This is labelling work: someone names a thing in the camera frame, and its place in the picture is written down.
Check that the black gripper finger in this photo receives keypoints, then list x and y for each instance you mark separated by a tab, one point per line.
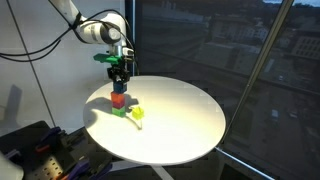
125	76
112	74

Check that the green block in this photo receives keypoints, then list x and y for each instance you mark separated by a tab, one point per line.
118	111

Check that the orange block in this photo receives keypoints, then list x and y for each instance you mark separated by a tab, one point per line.
117	97

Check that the blue block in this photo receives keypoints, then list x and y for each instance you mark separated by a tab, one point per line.
120	87

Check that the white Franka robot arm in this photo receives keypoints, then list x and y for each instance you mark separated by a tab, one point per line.
96	33

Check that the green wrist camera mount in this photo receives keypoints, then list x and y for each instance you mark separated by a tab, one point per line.
106	58

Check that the red block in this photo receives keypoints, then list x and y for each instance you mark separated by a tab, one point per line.
118	104

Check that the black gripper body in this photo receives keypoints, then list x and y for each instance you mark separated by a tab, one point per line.
120	65

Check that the round white table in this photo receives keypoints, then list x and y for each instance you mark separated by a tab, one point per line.
166	123

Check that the metal window frame post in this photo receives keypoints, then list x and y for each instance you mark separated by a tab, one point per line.
260	66

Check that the yellow block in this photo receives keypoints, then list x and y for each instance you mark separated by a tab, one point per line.
137	113

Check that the perforated metal breadboard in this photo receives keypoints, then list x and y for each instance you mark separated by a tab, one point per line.
46	168

